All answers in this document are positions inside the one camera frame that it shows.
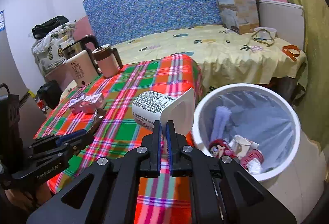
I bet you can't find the white paper carton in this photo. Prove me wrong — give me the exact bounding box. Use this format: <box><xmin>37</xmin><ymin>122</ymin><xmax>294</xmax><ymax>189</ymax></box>
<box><xmin>229</xmin><ymin>135</ymin><xmax>260</xmax><ymax>158</ymax></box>

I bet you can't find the beige kettle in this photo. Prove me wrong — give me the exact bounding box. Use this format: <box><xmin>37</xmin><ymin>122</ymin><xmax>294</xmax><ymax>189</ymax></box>
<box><xmin>65</xmin><ymin>50</ymin><xmax>100</xmax><ymax>87</ymax></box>

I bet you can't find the cardboard box on bed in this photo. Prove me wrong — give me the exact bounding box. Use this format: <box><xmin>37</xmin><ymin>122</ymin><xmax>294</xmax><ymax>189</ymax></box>
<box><xmin>208</xmin><ymin>0</ymin><xmax>263</xmax><ymax>35</ymax></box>

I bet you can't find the white yogurt cup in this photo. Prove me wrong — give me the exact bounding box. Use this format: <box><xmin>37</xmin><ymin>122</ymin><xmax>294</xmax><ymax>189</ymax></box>
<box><xmin>132</xmin><ymin>87</ymin><xmax>195</xmax><ymax>136</ymax></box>

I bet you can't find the pink box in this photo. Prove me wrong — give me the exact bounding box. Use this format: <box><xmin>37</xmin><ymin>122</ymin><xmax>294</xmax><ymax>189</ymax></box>
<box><xmin>45</xmin><ymin>69</ymin><xmax>70</xmax><ymax>83</ymax></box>

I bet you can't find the pink mug brown lid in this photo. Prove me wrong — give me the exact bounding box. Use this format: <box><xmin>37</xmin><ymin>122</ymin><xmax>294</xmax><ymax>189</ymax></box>
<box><xmin>92</xmin><ymin>44</ymin><xmax>123</xmax><ymax>79</ymax></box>

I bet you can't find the pineapple print cloth pile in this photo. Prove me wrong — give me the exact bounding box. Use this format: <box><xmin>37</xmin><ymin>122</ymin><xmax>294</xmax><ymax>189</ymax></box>
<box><xmin>31</xmin><ymin>21</ymin><xmax>76</xmax><ymax>76</ymax></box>

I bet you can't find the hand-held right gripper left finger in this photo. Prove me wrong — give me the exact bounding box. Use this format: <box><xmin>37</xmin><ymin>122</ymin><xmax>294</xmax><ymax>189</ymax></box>
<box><xmin>26</xmin><ymin>120</ymin><xmax>163</xmax><ymax>224</ymax></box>

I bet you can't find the black bag beside table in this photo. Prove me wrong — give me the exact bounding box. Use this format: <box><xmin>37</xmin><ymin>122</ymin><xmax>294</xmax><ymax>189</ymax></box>
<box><xmin>37</xmin><ymin>80</ymin><xmax>63</xmax><ymax>109</ymax></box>

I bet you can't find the white bowl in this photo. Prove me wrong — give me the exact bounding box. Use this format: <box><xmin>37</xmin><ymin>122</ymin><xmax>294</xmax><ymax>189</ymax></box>
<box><xmin>254</xmin><ymin>27</ymin><xmax>277</xmax><ymax>40</ymax></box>

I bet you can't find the brown wrapper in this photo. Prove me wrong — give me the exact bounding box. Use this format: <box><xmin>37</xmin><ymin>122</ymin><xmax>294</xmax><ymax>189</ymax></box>
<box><xmin>93</xmin><ymin>108</ymin><xmax>107</xmax><ymax>125</ymax></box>

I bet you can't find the clear plastic bin liner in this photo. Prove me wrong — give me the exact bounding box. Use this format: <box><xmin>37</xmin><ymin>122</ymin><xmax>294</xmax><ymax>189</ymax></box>
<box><xmin>200</xmin><ymin>91</ymin><xmax>293</xmax><ymax>174</ymax></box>

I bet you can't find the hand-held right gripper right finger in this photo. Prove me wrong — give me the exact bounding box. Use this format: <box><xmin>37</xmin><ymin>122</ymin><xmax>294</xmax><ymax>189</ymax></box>
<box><xmin>166</xmin><ymin>120</ymin><xmax>296</xmax><ymax>224</ymax></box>

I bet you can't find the yellow pineapple bed sheet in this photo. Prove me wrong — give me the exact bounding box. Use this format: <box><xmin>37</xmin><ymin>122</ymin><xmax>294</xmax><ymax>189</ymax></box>
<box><xmin>110</xmin><ymin>24</ymin><xmax>307</xmax><ymax>93</ymax></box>

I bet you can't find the small pink carton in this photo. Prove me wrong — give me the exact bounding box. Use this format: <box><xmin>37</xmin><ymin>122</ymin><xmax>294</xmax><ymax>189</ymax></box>
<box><xmin>82</xmin><ymin>93</ymin><xmax>106</xmax><ymax>114</ymax></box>
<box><xmin>68</xmin><ymin>93</ymin><xmax>86</xmax><ymax>115</ymax></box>

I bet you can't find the silver fridge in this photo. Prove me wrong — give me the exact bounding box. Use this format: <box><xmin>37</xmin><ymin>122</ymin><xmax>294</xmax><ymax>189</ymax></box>
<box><xmin>0</xmin><ymin>10</ymin><xmax>39</xmax><ymax>137</ymax></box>

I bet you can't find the orange strap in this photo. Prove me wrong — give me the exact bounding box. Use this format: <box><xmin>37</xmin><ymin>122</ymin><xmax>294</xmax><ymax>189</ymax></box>
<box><xmin>282</xmin><ymin>45</ymin><xmax>301</xmax><ymax>61</ymax></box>

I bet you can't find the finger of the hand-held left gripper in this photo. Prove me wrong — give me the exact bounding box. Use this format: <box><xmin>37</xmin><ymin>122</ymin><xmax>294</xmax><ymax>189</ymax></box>
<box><xmin>28</xmin><ymin>134</ymin><xmax>95</xmax><ymax>163</ymax></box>
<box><xmin>33</xmin><ymin>130</ymin><xmax>88</xmax><ymax>149</ymax></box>

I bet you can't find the red drink can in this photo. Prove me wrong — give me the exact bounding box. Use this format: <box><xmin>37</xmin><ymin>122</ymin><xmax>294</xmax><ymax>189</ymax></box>
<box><xmin>209</xmin><ymin>139</ymin><xmax>237</xmax><ymax>160</ymax></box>
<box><xmin>240</xmin><ymin>149</ymin><xmax>265</xmax><ymax>167</ymax></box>

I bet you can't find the olive green curtain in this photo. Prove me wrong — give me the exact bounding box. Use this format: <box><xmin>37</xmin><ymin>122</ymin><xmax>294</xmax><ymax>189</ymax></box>
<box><xmin>263</xmin><ymin>0</ymin><xmax>329</xmax><ymax>153</ymax></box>

